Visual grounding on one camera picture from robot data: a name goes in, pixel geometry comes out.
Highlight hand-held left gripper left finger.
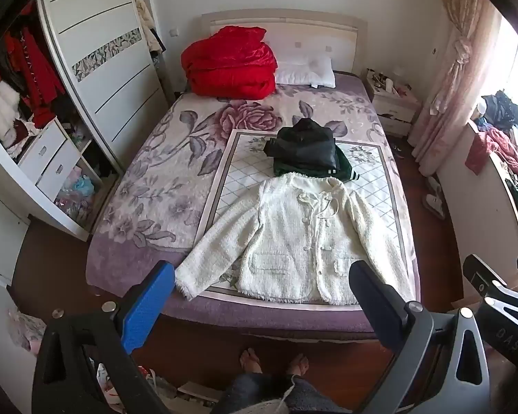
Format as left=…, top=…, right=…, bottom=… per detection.
left=31, top=261, right=175, bottom=414

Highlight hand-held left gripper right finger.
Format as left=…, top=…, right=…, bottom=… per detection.
left=347, top=260, right=491, bottom=414

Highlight white boucle jacket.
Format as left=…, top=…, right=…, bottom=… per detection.
left=174, top=171, right=416, bottom=306

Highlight pile of mixed clothes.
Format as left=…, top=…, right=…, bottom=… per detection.
left=465, top=90, right=518, bottom=242

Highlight pastel folded clothes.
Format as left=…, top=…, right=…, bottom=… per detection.
left=54, top=168, right=102, bottom=225

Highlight red hanging clothes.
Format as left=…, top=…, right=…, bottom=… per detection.
left=4, top=26, right=66, bottom=129

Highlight white side table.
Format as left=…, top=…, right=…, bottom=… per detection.
left=436, top=121, right=518, bottom=305

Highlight red and white plastic bag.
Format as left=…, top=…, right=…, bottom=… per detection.
left=96, top=362, right=126, bottom=410

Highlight person's right foot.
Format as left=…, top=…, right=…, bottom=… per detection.
left=286, top=353, right=310, bottom=377

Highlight person's foot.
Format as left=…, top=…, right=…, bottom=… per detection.
left=239, top=348, right=265, bottom=377
left=286, top=353, right=310, bottom=377

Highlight person's left foot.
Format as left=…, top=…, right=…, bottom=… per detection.
left=239, top=348, right=265, bottom=377

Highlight pink floral cloth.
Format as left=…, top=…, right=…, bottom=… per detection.
left=6, top=306, right=47, bottom=354

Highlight green folded garment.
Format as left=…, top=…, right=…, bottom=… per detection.
left=273, top=144, right=362, bottom=181

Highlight purple floral blanket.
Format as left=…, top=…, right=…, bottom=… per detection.
left=86, top=71, right=422, bottom=342

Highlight diamond pattern mat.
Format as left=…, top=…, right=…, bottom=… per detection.
left=201, top=129, right=410, bottom=303

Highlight white wardrobe drawer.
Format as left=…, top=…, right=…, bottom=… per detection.
left=17, top=123, right=68, bottom=178
left=37, top=140, right=81, bottom=191

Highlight white wardrobe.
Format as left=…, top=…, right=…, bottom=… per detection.
left=0, top=0, right=172, bottom=242

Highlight black folded jacket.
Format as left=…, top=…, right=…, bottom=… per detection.
left=263, top=118, right=341, bottom=170

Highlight white nightstand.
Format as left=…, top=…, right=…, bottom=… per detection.
left=363, top=69, right=422, bottom=139

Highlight pink tied curtain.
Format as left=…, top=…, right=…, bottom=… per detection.
left=408, top=0, right=503, bottom=177

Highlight clutter of small bottles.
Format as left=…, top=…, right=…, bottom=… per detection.
left=366, top=68, right=415, bottom=96

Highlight white pillow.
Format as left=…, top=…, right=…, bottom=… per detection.
left=275, top=54, right=336, bottom=89

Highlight white fluffy garment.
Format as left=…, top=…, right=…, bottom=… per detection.
left=0, top=75, right=25, bottom=148

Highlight red folded quilt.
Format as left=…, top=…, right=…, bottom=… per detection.
left=181, top=26, right=279, bottom=100

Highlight white-framed bed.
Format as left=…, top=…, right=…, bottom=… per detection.
left=85, top=9, right=422, bottom=346

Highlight white hanging garment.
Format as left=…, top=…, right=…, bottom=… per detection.
left=134, top=0, right=165, bottom=55

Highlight white sliding wardrobe door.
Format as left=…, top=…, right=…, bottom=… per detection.
left=37, top=0, right=170, bottom=174

